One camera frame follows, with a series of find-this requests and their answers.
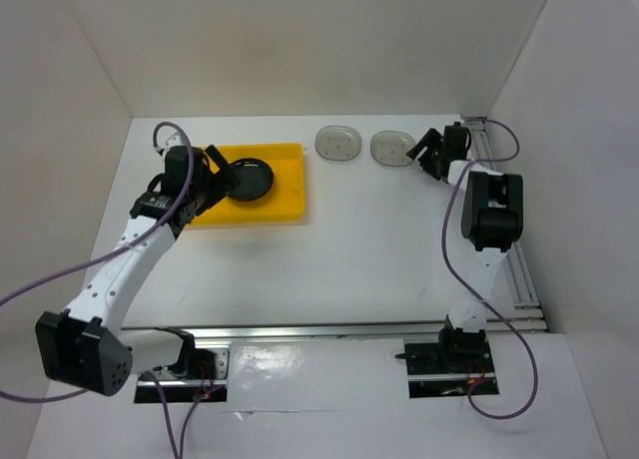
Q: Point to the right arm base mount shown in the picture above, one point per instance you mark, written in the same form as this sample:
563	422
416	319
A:
431	373

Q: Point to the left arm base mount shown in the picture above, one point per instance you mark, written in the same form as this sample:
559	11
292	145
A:
206	379

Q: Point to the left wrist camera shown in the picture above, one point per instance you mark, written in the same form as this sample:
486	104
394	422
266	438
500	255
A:
162	146

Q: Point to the aluminium rail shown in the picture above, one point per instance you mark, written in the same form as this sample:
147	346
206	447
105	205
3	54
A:
314	331
529	315

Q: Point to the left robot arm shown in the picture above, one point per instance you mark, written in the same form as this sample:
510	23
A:
84	345

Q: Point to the aluminium rail right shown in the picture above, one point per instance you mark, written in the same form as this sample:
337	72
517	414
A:
529	315

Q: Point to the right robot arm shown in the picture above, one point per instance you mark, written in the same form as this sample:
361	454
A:
380	243

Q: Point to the aluminium rail front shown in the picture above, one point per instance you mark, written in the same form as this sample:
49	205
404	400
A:
314	331

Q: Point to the yellow plastic bin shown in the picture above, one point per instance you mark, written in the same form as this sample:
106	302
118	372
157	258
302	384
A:
284	203

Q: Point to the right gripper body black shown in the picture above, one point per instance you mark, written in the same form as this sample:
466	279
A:
441	155

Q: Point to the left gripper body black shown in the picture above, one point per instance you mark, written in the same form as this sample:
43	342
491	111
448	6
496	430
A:
206	192

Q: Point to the clear glass plate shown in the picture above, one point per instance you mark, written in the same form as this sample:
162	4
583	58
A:
391	148
338	143

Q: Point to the black plate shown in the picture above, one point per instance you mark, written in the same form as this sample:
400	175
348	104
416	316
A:
256	178

